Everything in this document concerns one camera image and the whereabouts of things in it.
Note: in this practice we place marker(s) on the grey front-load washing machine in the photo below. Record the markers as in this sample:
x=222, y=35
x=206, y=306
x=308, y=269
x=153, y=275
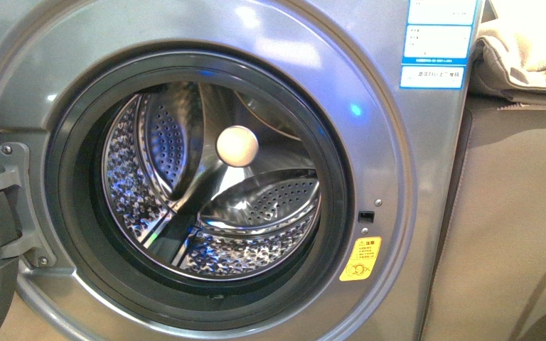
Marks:
x=200, y=170

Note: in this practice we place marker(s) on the yellow warning sticker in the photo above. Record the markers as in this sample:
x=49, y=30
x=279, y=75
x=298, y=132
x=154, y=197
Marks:
x=362, y=259

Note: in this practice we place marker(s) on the blue white label sticker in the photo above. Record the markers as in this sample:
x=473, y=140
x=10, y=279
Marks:
x=438, y=36

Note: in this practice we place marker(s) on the beige grey side cabinet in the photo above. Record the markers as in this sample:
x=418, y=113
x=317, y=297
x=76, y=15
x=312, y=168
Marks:
x=490, y=276

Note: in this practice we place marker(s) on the beige folded cloth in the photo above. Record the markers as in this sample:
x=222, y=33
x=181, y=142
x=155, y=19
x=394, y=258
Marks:
x=509, y=59

